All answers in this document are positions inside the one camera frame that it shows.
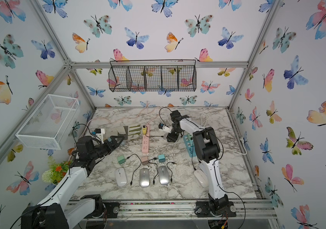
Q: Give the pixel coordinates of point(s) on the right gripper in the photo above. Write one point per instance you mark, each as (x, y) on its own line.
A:
(171, 137)

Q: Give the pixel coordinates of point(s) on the white wireless mouse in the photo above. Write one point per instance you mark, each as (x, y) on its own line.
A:
(121, 177)

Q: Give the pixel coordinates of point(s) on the green charger plug front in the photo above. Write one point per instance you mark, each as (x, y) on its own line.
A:
(121, 159)

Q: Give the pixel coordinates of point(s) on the yellow green charger plug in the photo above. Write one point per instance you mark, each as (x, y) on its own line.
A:
(144, 130)

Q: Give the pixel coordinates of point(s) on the pink charger plug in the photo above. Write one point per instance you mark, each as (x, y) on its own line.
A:
(145, 160)

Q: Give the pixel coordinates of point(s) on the teal charger plug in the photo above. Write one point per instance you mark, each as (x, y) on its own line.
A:
(161, 158)

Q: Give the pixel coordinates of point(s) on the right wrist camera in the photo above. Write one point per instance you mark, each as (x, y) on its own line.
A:
(165, 128)

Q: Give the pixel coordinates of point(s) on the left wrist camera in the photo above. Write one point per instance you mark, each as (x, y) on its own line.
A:
(98, 133)

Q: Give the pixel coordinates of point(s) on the black wire wall basket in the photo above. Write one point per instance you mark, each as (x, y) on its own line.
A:
(176, 75)

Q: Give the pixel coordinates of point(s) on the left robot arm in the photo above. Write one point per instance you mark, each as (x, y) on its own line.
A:
(51, 212)

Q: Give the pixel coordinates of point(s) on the aluminium front rail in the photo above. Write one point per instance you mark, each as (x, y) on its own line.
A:
(187, 209)

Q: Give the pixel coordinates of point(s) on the white mesh wall basket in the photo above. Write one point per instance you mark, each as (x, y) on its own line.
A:
(50, 123)

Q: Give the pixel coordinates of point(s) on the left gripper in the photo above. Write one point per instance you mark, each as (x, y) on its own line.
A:
(113, 142)

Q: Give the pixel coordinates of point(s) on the black charging cable white mouse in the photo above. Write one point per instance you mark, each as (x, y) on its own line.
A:
(132, 177)

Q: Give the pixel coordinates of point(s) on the teal power strip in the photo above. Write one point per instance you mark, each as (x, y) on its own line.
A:
(188, 140)

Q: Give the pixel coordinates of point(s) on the pink power strip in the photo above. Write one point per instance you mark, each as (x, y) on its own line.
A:
(145, 141)

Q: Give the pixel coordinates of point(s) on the black charging cable silver mouse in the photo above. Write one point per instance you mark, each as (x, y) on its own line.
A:
(154, 166)

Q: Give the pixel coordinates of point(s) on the white mouse right front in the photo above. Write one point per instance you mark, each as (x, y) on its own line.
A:
(201, 178)

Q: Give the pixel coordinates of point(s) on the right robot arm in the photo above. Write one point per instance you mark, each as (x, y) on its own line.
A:
(207, 150)

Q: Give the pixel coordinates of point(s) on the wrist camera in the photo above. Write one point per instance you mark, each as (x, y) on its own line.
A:
(98, 133)
(165, 128)

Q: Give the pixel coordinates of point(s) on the artificial potted plant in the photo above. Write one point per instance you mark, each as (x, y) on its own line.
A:
(56, 171)

